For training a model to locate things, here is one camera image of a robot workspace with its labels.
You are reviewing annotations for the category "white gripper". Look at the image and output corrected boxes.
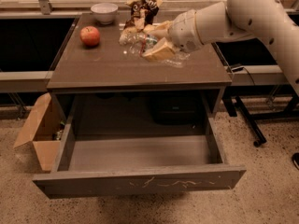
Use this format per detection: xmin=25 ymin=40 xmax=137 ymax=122
xmin=142 ymin=9 xmax=203 ymax=61

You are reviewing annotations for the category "clear plastic water bottle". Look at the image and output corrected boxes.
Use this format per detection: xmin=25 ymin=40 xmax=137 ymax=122
xmin=119 ymin=29 xmax=190 ymax=67

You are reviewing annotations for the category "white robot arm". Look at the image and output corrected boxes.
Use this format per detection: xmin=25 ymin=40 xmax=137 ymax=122
xmin=143 ymin=0 xmax=299 ymax=94

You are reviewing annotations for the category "grey cabinet with glossy top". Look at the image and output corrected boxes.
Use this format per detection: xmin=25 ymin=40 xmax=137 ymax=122
xmin=48 ymin=14 xmax=231 ymax=125

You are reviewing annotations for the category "open grey top drawer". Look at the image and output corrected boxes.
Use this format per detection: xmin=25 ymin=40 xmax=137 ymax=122
xmin=33 ymin=92 xmax=246 ymax=198

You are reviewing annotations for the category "crumpled brown chip bag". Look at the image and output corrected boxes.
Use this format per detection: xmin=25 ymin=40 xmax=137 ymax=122
xmin=124 ymin=0 xmax=163 ymax=31

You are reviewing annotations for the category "white ceramic bowl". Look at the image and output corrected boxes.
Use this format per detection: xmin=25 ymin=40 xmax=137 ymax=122
xmin=91 ymin=3 xmax=118 ymax=24

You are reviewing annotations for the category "red apple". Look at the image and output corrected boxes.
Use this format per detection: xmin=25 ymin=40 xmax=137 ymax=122
xmin=80 ymin=26 xmax=100 ymax=47

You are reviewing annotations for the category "black wheeled stand base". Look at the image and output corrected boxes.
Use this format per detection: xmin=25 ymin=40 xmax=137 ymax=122
xmin=222 ymin=94 xmax=299 ymax=147

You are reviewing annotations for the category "brown cardboard box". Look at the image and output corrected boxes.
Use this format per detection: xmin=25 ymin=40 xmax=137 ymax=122
xmin=14 ymin=93 xmax=64 ymax=172

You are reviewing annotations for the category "black cable with plug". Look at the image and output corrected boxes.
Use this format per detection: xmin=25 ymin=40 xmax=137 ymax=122
xmin=225 ymin=63 xmax=257 ymax=86

